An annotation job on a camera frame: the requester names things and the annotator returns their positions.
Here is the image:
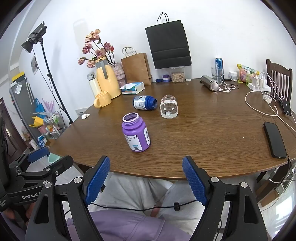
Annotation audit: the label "white charging cable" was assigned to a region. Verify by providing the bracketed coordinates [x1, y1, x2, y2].
[245, 90, 296, 134]

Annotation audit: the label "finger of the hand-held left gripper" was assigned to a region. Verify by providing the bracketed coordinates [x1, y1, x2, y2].
[8, 146, 51, 174]
[14, 155, 74, 186]

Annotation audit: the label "brown door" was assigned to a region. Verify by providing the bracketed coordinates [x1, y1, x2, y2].
[0, 97, 26, 159]

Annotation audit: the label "brown paper bag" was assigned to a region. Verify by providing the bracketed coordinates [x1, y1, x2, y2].
[121, 47, 152, 86]

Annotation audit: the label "storage cart with clutter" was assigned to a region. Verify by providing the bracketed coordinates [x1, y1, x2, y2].
[29, 110, 67, 149]

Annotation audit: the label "white power strip with chargers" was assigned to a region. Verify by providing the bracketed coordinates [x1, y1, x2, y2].
[248, 72, 271, 92]

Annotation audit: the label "black smartphone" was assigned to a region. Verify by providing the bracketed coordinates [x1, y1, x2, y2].
[263, 122, 288, 159]

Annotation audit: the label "steel thermos flask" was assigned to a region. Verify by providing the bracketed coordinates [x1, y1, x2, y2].
[200, 75, 220, 92]

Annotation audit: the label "blue tissue box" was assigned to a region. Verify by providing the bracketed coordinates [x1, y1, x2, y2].
[119, 82, 145, 95]

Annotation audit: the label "dried pink flowers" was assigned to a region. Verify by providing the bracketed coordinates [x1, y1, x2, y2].
[77, 29, 115, 69]

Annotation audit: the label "green snack packet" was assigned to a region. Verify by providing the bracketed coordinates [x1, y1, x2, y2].
[236, 64, 261, 86]

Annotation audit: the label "blue plastic bottle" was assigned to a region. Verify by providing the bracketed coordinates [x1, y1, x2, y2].
[133, 95, 158, 111]

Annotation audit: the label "person's lilac top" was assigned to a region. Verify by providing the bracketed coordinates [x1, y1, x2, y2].
[66, 210, 192, 241]

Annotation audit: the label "pink snack packet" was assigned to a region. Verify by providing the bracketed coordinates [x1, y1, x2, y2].
[238, 67, 249, 83]

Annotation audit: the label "yellow thermos jug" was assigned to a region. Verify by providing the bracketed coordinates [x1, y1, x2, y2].
[95, 58, 122, 98]

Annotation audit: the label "clear glass tumbler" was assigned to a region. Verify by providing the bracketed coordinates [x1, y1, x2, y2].
[210, 67, 224, 82]

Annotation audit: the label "black studio light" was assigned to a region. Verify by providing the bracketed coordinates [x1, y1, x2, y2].
[21, 21, 47, 54]

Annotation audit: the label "white earphones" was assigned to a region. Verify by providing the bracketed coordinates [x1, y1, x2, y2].
[218, 82, 240, 93]

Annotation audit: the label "clear plastic jar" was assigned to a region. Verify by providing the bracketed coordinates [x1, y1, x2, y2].
[159, 94, 179, 119]

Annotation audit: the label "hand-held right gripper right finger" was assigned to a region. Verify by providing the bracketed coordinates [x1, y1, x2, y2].
[182, 155, 269, 241]

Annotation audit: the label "blue drink can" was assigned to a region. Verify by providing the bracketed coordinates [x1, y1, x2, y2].
[215, 58, 224, 76]

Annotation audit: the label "black power bank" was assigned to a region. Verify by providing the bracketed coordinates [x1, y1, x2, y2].
[279, 100, 292, 115]

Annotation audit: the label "dark wooden chair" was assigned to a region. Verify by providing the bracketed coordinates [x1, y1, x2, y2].
[266, 59, 293, 109]

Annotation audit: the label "blue hanging bag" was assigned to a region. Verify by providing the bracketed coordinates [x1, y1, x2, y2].
[35, 98, 45, 113]

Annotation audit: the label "clear food container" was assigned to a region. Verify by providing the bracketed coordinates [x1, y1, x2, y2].
[170, 66, 186, 83]

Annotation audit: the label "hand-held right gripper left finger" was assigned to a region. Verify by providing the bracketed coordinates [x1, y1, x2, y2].
[24, 155, 111, 241]

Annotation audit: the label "black paper bag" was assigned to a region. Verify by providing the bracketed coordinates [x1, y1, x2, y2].
[145, 12, 192, 70]

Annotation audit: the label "white thermos bottle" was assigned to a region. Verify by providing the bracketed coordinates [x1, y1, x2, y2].
[87, 72, 102, 96]

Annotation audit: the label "person's white trousers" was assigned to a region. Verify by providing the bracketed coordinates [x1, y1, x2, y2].
[62, 173, 207, 235]

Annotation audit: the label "black light stand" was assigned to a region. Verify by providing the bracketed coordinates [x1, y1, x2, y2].
[39, 38, 74, 124]

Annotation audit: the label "teal bin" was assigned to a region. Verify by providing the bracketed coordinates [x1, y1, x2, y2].
[48, 153, 62, 164]

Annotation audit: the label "yellow mug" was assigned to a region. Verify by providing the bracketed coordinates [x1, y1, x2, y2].
[93, 91, 112, 108]

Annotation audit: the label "purple plastic bottle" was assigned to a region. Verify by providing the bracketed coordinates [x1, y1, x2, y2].
[122, 112, 151, 153]

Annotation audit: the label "grey refrigerator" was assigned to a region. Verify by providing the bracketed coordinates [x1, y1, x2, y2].
[9, 77, 44, 145]

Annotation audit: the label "pink vase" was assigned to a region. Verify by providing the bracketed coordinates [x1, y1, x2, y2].
[110, 61, 127, 88]

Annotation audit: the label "black cable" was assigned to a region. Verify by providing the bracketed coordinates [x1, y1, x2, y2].
[63, 200, 223, 233]

